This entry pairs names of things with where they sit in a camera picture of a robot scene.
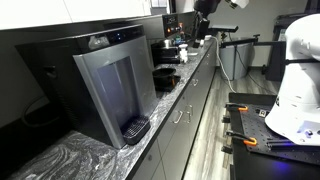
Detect black control box with display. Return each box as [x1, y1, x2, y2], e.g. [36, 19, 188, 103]
[162, 12, 188, 38]

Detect grey trash bin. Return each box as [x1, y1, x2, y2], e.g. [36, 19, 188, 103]
[219, 42, 255, 82]

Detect black dispenser drip tray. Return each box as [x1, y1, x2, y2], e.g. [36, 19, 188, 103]
[120, 114, 152, 146]

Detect white plastic bottle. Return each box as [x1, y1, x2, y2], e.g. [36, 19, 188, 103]
[178, 43, 190, 64]

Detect silver black water dispenser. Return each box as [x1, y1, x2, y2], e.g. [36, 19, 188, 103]
[14, 23, 159, 150]

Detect black coffee machine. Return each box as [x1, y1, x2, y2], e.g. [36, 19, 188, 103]
[150, 39, 183, 68]

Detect black round cup tray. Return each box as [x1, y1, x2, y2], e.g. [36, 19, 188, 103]
[152, 67, 182, 93]

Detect black white marker tag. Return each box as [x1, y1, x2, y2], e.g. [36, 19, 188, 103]
[258, 108, 270, 118]

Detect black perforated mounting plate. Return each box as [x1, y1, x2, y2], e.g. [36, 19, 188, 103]
[239, 104, 320, 166]

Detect white cable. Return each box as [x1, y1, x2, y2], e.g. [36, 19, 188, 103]
[203, 34, 238, 94]

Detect grey base cabinets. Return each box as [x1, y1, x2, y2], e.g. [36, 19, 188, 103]
[128, 39, 218, 180]

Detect black robot cart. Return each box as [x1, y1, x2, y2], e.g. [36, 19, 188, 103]
[228, 92, 320, 180]

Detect black power cable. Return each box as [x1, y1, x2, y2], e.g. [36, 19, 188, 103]
[21, 94, 61, 129]

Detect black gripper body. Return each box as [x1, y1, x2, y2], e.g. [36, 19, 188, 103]
[195, 15, 211, 43]

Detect black clamp with orange handle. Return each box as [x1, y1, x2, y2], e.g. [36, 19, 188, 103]
[221, 129, 259, 155]
[222, 102, 250, 124]

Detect black camera on stand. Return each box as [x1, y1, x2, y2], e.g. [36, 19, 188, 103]
[210, 24, 262, 50]

